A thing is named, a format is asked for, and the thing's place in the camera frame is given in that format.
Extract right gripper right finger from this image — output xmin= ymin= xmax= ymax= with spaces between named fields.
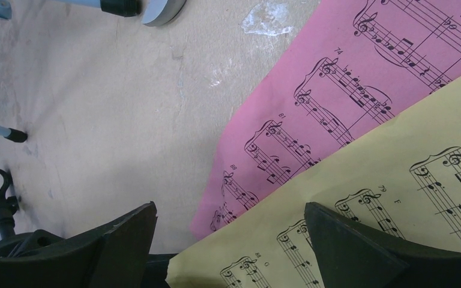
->
xmin=304 ymin=202 xmax=461 ymax=287

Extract black microphone desk stand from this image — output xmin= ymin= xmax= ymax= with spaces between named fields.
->
xmin=0 ymin=169 xmax=64 ymax=258

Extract pink sheet music page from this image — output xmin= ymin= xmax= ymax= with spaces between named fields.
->
xmin=190 ymin=1 xmax=461 ymax=239

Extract light blue music stand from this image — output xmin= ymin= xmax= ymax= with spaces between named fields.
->
xmin=0 ymin=0 xmax=142 ymax=143

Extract yellow sheet music page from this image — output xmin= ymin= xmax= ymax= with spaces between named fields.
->
xmin=166 ymin=77 xmax=461 ymax=287

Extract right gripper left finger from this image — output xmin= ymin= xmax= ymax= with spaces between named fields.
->
xmin=0 ymin=202 xmax=157 ymax=287

